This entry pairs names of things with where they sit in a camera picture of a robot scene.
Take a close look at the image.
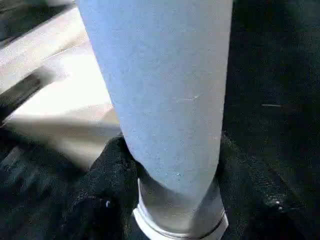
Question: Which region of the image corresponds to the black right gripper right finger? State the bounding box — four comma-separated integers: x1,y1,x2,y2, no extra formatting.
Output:
216,134,320,240

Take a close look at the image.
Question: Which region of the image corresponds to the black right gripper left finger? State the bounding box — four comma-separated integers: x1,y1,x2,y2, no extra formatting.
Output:
49,133,141,240

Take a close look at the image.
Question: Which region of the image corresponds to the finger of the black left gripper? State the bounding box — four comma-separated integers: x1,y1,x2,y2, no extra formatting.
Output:
0,70,44,111

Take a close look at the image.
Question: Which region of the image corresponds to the white plastic table top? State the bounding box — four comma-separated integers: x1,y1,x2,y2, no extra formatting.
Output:
0,6,230,240

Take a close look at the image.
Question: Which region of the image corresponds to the white plastic table leg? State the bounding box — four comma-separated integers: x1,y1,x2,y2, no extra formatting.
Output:
75,0,235,233

